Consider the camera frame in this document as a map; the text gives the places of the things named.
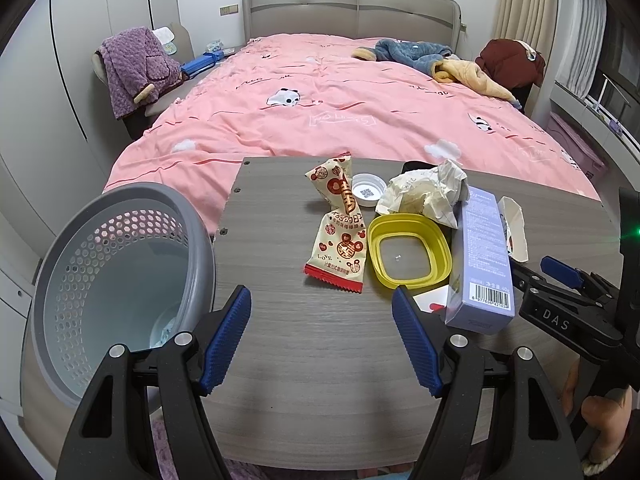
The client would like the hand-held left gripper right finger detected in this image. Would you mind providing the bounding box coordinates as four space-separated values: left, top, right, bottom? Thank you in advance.
391 285 583 480

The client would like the beige curtain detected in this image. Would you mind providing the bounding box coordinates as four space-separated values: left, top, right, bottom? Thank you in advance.
497 0 560 86

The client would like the purple fleece robe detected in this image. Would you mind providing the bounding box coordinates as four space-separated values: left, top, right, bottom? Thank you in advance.
98 26 182 121

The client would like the white metal rack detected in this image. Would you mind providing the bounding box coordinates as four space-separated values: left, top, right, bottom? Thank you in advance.
587 74 632 133

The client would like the purple storage box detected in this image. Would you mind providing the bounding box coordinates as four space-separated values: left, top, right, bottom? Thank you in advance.
547 110 608 178

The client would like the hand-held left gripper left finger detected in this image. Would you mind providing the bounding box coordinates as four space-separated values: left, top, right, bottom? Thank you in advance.
56 285 252 480

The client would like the white bottle cap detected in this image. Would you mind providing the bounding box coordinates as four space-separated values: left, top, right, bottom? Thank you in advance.
351 173 387 208

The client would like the person's right hand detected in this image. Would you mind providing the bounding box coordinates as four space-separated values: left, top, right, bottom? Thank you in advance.
560 359 635 466

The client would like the light purple carton box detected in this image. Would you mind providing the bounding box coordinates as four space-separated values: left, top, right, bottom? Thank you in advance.
444 185 516 335

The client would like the white wardrobe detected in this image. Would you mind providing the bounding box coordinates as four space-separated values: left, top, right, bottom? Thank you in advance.
0 0 193 241

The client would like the grey padded bed headboard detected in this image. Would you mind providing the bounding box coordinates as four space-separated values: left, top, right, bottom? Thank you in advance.
242 0 462 56

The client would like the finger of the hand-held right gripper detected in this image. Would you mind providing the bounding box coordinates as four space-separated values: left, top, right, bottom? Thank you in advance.
509 260 548 302
540 255 620 308

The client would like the grey perforated plastic basket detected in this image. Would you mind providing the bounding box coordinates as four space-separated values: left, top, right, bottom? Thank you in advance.
31 182 217 408

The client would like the white card with red mark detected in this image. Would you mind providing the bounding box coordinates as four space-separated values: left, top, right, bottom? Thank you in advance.
411 287 451 313

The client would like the white patterned cloth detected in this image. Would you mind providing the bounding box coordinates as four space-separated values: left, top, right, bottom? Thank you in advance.
152 26 179 55

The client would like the blue fleece pajamas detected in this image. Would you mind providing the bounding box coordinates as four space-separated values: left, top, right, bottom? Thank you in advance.
352 38 453 72

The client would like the grey sheer curtain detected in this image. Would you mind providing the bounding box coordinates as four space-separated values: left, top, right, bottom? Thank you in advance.
556 0 610 98

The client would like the yellow fleece garment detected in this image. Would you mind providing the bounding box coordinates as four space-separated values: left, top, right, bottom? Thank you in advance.
432 57 521 106

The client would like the yellow plastic container lid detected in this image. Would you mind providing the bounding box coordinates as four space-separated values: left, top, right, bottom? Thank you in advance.
367 213 453 288

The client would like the cream and red snack packet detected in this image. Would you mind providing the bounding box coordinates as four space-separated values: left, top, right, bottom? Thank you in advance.
303 152 364 295

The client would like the white paper wrapper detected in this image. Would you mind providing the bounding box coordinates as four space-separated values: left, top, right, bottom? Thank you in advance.
375 159 471 231

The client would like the dark red jacket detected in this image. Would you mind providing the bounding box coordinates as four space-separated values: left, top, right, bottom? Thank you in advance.
475 38 546 88

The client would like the long blue box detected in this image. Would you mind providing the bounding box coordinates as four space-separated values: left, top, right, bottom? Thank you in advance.
181 51 223 78

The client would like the grey upholstered chair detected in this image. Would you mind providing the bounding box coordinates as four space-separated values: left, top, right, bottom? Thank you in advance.
91 22 201 141

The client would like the bed with pink duvet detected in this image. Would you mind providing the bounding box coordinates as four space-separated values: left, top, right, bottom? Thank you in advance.
102 33 601 233

